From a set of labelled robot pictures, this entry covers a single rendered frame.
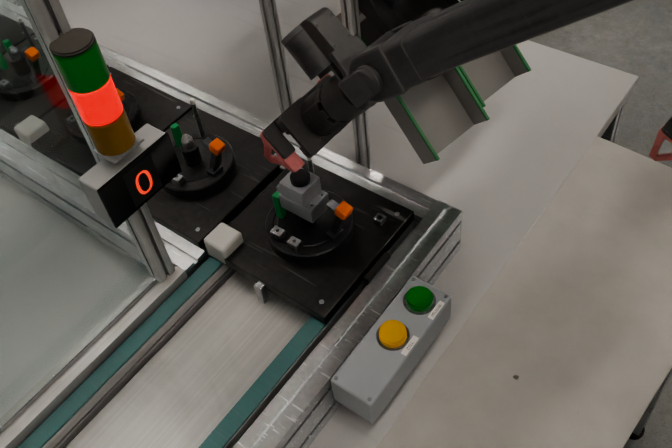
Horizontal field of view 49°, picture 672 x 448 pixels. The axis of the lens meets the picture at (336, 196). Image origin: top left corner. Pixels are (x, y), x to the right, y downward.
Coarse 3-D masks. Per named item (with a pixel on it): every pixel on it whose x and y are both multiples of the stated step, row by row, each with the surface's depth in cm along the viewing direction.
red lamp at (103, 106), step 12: (108, 84) 84; (72, 96) 84; (84, 96) 83; (96, 96) 83; (108, 96) 84; (84, 108) 84; (96, 108) 84; (108, 108) 85; (120, 108) 87; (84, 120) 86; (96, 120) 86; (108, 120) 86
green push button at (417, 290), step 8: (416, 288) 108; (424, 288) 108; (408, 296) 107; (416, 296) 107; (424, 296) 107; (432, 296) 107; (408, 304) 106; (416, 304) 106; (424, 304) 106; (432, 304) 107
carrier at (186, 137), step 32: (192, 128) 136; (224, 128) 135; (192, 160) 125; (224, 160) 127; (256, 160) 129; (160, 192) 126; (192, 192) 123; (224, 192) 124; (256, 192) 125; (192, 224) 120
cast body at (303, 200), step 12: (300, 168) 110; (288, 180) 109; (300, 180) 107; (312, 180) 109; (288, 192) 109; (300, 192) 107; (312, 192) 109; (324, 192) 111; (288, 204) 111; (300, 204) 109; (312, 204) 109; (324, 204) 111; (300, 216) 112; (312, 216) 110
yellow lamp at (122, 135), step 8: (120, 120) 88; (128, 120) 90; (88, 128) 87; (96, 128) 87; (104, 128) 87; (112, 128) 87; (120, 128) 88; (128, 128) 90; (96, 136) 88; (104, 136) 88; (112, 136) 88; (120, 136) 89; (128, 136) 90; (96, 144) 89; (104, 144) 89; (112, 144) 89; (120, 144) 89; (128, 144) 90; (104, 152) 90; (112, 152) 90; (120, 152) 90
